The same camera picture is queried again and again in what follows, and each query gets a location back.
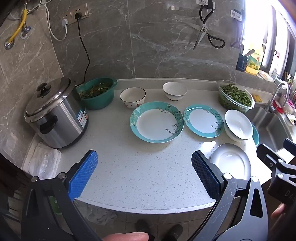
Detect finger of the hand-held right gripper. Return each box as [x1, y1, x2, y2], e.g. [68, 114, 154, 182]
[257, 144, 286, 173]
[282, 138, 296, 160]

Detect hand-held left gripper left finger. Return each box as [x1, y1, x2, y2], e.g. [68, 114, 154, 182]
[21, 149, 102, 241]

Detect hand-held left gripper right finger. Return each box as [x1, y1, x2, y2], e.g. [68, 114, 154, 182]
[191, 151, 270, 241]

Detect white plate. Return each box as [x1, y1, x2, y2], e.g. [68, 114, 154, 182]
[209, 143, 252, 186]

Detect wide white deep bowl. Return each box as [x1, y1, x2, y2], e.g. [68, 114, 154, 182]
[224, 109, 253, 142]

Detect small teal floral plate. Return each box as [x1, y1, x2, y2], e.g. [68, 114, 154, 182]
[183, 104, 225, 139]

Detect large teal floral plate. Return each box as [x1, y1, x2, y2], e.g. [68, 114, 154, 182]
[129, 101, 185, 143]

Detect small white bowl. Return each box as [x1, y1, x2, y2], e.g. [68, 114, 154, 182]
[162, 82, 188, 101]

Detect black-rimmed patterned bowl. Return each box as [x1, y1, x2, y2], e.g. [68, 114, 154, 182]
[120, 87, 147, 108]

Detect person's right hand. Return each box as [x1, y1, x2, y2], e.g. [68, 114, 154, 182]
[270, 203, 288, 220]

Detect person's left hand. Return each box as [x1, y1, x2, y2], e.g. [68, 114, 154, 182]
[100, 232, 149, 241]

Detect teal plastic colander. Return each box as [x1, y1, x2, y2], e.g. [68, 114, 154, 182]
[252, 124, 260, 147]

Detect stainless steel sink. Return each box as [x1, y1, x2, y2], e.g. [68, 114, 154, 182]
[245, 105, 296, 158]

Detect grey floor cloth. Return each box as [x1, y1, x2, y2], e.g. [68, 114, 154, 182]
[87, 205, 117, 226]

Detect red plastic item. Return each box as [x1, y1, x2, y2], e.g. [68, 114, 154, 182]
[272, 100, 289, 114]

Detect white towel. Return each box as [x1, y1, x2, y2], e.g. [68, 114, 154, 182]
[22, 141, 62, 180]

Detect chrome faucet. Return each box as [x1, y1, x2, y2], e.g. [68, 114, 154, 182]
[265, 82, 290, 113]

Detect stainless steel rice cooker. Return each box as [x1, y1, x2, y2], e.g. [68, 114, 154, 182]
[24, 77, 89, 149]

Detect green leafy vegetables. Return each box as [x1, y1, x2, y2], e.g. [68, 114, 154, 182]
[220, 84, 252, 110]

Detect person's right shoe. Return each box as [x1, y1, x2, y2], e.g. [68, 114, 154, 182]
[165, 224, 183, 241]

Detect clear glass bowl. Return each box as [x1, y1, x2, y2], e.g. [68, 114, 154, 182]
[217, 79, 255, 113]

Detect green plastic basin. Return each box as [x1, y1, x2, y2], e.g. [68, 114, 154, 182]
[76, 77, 118, 110]

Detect white packet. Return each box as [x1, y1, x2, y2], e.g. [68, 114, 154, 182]
[258, 70, 274, 82]

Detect green vegetable scraps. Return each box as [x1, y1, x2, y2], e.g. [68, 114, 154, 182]
[79, 83, 111, 99]

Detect yellow cooking oil bottle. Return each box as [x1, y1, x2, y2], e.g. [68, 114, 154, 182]
[245, 45, 264, 76]

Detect blue utensil holder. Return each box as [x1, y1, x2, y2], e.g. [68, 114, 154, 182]
[236, 54, 248, 72]

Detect window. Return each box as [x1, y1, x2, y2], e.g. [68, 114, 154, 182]
[243, 0, 296, 79]

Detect black-handled kitchen scissors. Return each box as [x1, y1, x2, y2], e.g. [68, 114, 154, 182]
[192, 0, 226, 51]

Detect black power cable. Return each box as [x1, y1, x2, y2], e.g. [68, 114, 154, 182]
[73, 11, 90, 87]

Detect white power cable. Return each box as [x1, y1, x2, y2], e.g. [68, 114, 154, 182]
[38, 0, 68, 42]

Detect yellow gas hose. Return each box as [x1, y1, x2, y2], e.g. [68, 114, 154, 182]
[8, 9, 27, 44]

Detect wall socket panel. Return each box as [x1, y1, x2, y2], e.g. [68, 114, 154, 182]
[60, 5, 89, 25]

